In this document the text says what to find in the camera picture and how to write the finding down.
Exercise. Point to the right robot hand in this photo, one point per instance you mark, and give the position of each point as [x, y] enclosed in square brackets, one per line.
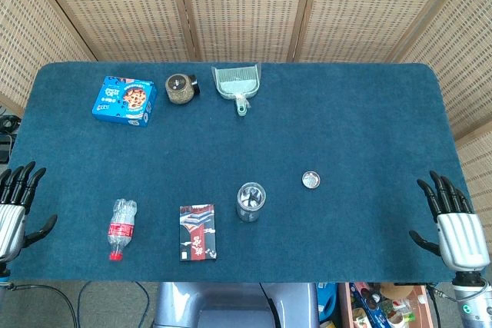
[461, 236]

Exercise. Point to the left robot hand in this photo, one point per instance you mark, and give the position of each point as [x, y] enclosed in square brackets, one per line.
[11, 224]

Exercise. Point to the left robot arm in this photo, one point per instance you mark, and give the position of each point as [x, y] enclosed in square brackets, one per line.
[3, 271]

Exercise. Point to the clear glass jar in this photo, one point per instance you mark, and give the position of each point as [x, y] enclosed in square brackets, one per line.
[251, 199]

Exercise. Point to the crate of snacks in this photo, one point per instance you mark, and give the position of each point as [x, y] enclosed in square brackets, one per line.
[384, 307]

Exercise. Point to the plastic bottle with red label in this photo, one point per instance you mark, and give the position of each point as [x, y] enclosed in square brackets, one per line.
[122, 228]

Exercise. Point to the blue plastic container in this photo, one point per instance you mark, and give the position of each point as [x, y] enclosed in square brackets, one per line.
[327, 299]

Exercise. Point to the blue cookie box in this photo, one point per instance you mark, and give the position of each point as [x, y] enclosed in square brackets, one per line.
[125, 101]

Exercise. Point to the black and red booklet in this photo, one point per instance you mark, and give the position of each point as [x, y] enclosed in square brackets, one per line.
[197, 234]

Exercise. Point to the blue table cloth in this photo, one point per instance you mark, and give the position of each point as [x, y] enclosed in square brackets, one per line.
[269, 143]

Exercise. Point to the glass jar with black lid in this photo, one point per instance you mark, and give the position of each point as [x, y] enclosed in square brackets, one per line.
[178, 90]

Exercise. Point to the grey robot torso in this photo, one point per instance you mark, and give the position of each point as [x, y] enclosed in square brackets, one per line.
[230, 305]

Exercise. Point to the green dustpan in plastic wrap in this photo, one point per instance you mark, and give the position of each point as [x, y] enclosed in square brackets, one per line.
[236, 80]

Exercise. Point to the woven folding screen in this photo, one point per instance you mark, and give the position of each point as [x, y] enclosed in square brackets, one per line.
[246, 9]

